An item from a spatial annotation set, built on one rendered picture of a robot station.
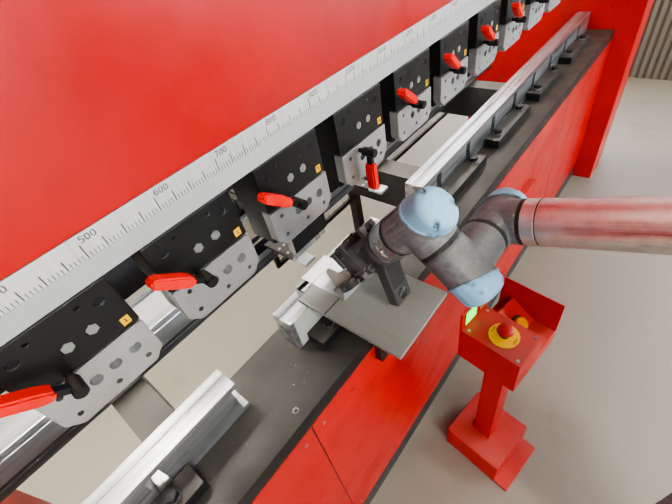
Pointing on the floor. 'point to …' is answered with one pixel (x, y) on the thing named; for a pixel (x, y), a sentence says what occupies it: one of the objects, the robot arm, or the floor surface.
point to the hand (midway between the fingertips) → (348, 281)
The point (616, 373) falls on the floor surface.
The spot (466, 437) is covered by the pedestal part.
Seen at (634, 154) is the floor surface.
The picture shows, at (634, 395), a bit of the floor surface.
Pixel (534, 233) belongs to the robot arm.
